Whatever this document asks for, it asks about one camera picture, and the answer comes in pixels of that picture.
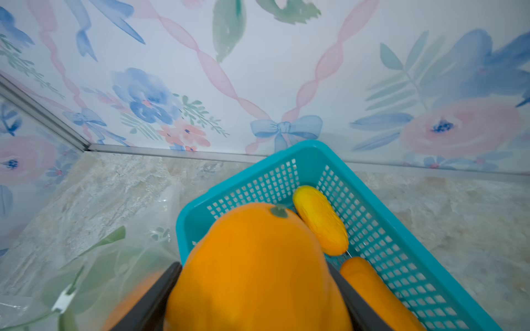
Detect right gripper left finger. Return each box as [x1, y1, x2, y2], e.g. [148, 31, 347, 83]
[108, 262, 182, 330]

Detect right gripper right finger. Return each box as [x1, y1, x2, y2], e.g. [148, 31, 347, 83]
[327, 262, 392, 331]

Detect clear zip-top bag green print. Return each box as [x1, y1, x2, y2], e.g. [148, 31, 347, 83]
[1, 186, 180, 330]

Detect orange mango in basket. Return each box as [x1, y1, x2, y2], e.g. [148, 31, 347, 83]
[340, 257, 426, 330]

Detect small yellow mango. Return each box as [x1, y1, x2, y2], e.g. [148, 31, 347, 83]
[293, 186, 349, 257]

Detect teal plastic basket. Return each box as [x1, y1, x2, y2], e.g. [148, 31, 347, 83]
[175, 140, 498, 330]

